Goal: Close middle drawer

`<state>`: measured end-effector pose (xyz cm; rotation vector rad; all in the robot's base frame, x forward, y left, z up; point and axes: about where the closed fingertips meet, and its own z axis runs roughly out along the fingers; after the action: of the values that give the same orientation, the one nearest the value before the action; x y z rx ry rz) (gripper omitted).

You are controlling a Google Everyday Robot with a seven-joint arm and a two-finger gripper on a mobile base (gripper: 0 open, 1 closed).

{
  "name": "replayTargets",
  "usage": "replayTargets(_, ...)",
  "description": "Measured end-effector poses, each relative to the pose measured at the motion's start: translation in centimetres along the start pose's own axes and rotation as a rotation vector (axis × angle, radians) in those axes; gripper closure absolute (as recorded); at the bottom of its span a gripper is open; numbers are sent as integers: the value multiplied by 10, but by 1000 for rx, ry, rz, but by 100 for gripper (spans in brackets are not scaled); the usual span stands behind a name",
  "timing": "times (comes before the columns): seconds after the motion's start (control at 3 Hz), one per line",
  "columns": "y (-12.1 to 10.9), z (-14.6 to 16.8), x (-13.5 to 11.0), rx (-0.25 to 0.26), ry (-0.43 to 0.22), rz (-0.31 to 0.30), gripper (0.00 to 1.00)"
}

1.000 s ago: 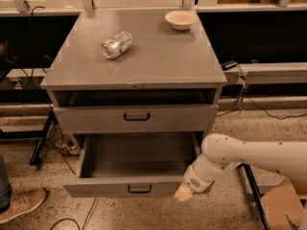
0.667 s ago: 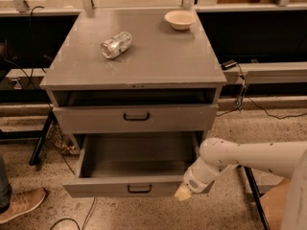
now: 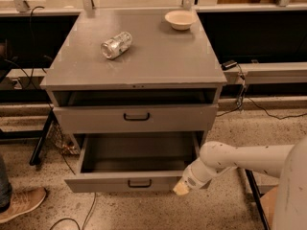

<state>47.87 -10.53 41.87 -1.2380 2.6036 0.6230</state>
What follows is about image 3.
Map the cardboard box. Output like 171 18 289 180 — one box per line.
260 187 278 227

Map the black metal stand bar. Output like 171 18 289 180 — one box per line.
245 170 271 230

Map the black table leg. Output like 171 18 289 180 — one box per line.
30 111 54 166

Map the white paper bowl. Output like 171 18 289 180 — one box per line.
165 11 197 31

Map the black hanging cable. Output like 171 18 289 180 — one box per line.
3 5 54 91

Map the black power adapter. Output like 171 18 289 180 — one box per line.
222 60 237 71

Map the grey metal drawer cabinet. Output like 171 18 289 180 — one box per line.
41 9 226 149

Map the crushed silver can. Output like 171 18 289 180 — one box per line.
101 32 132 59

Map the black floor cable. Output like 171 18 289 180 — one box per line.
48 193 97 230

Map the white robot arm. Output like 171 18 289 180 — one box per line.
174 138 307 230

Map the grey drawer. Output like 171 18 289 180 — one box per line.
65 131 200 193
54 104 218 133

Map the tan sneaker shoe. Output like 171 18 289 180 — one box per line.
0 187 47 223

